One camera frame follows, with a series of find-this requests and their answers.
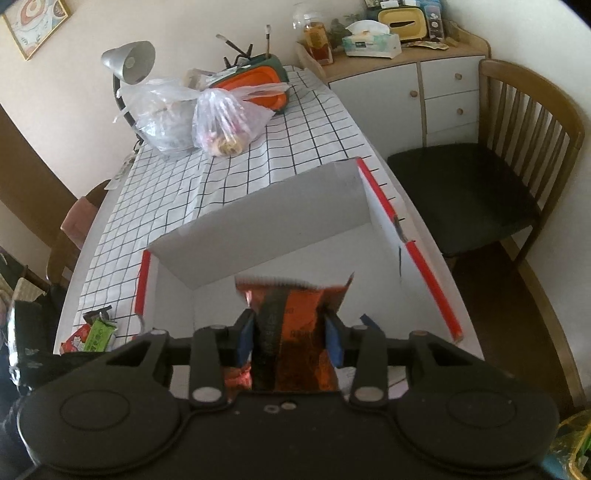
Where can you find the clear plastic bag with snacks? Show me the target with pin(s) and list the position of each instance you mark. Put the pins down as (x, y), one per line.
(226, 122)

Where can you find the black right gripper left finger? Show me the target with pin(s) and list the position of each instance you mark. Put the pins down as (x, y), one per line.
(212, 350)

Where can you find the clear plastic bag left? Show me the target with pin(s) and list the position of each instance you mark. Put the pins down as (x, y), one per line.
(162, 112)

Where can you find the red white cardboard box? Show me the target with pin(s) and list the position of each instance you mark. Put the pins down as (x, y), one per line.
(331, 226)

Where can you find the white wooden sideboard cabinet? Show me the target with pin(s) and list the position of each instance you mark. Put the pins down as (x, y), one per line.
(421, 98)

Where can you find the wooden chair with pink cloth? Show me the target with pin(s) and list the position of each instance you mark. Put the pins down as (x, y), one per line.
(73, 233)

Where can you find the green snack bar packet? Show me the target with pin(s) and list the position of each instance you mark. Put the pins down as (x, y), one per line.
(102, 328)

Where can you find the orange green folding basket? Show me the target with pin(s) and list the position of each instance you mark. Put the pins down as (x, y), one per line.
(260, 70)

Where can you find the framed wall picture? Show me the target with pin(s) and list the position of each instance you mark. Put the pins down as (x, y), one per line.
(32, 22)

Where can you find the silver desk lamp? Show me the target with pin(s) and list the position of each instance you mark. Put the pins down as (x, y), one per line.
(129, 64)

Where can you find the checkered white tablecloth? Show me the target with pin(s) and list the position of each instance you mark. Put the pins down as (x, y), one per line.
(160, 194)

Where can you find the tissue box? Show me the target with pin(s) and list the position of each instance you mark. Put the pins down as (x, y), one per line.
(369, 38)

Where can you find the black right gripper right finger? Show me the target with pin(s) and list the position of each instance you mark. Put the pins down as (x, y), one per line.
(365, 349)

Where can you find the red white snack packet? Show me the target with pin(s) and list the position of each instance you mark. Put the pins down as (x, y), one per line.
(76, 341)

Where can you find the orange red snack packet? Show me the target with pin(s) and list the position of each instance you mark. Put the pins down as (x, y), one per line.
(288, 337)

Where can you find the amber liquid bottle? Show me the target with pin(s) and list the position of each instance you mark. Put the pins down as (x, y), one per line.
(316, 40)

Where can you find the yellow tissue holder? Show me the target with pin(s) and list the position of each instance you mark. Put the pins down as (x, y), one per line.
(409, 23)

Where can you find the wooden chair dark seat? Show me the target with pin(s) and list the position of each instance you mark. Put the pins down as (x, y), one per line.
(471, 195)

